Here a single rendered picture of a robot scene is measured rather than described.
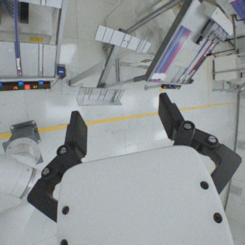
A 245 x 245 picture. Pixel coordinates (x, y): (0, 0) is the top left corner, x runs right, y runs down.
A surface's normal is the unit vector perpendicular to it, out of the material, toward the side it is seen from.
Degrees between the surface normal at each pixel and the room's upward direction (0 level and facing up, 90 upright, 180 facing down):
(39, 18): 0
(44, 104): 0
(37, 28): 0
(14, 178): 26
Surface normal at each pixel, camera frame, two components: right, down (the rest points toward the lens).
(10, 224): 0.64, -0.70
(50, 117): 0.59, 0.10
